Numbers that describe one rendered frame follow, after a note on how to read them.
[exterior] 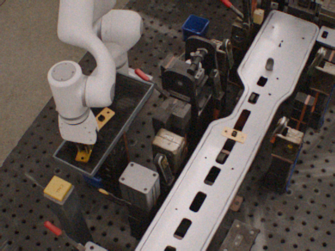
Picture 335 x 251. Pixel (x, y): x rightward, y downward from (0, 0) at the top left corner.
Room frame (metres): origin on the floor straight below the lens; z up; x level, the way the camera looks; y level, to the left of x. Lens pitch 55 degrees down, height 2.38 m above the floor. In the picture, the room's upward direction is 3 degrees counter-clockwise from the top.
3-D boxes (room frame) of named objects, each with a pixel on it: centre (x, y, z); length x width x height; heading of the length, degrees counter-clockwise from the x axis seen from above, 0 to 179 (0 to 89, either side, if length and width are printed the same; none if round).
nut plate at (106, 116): (0.90, 0.19, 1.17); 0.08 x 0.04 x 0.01; 140
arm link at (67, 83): (0.79, 0.23, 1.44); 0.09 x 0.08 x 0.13; 82
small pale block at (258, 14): (1.46, -0.40, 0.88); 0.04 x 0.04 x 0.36; 59
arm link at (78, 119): (0.80, 0.23, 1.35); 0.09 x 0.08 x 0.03; 75
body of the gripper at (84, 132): (0.79, 0.23, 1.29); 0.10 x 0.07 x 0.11; 75
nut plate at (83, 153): (0.79, 0.23, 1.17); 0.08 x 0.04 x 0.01; 165
